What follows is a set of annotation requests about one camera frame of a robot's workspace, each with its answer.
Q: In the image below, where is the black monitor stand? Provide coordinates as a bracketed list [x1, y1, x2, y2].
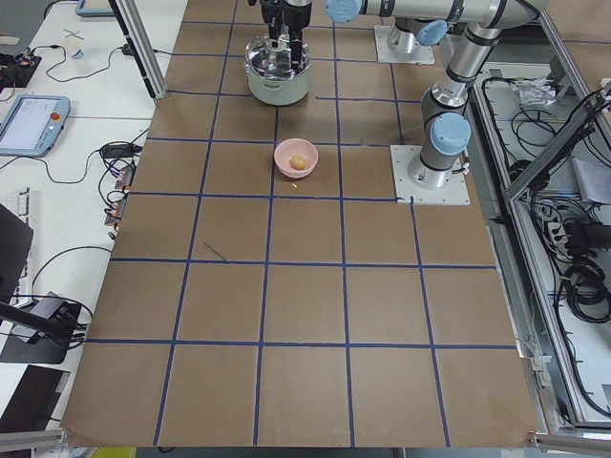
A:
[1, 293, 86, 364]

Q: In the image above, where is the blue teach pendant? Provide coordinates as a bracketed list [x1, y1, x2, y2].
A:
[1, 94, 71, 157]
[74, 0, 114, 17]

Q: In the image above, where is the brown paper table mat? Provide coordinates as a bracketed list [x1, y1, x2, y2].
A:
[62, 1, 538, 448]

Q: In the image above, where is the black laptop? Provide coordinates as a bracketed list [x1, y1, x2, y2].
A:
[0, 205, 33, 303]

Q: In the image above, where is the crumpled white paper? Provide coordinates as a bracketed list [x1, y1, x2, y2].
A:
[511, 78, 557, 106]

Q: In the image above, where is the white keyboard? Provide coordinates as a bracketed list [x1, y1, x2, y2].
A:
[1, 187, 33, 305]

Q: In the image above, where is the white paper cup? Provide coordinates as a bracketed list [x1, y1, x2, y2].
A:
[64, 37, 84, 60]

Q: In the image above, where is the aluminium frame post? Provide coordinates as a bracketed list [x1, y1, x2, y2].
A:
[109, 0, 167, 100]

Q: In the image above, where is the glass pot lid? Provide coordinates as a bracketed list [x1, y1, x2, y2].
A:
[245, 33, 309, 80]

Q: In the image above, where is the coiled black cable bundle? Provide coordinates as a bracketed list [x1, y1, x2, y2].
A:
[558, 261, 608, 321]

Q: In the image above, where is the aluminium diagonal frame beam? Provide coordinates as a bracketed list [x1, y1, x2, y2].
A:
[504, 83, 610, 202]

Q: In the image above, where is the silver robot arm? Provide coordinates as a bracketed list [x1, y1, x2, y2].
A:
[325, 1, 548, 75]
[392, 1, 547, 190]

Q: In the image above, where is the white electric pot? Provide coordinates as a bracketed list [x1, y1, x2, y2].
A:
[244, 58, 310, 106]

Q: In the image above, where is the brown egg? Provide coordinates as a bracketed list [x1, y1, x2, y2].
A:
[289, 155, 308, 171]

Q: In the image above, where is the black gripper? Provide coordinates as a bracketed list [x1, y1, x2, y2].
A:
[260, 0, 303, 67]

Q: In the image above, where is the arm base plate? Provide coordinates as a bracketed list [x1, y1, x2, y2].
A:
[390, 145, 471, 206]
[373, 25, 434, 65]

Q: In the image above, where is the black power adapter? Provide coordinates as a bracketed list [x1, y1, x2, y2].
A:
[99, 142, 142, 159]

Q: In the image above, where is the pink bowl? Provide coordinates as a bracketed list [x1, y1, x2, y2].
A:
[274, 138, 319, 178]

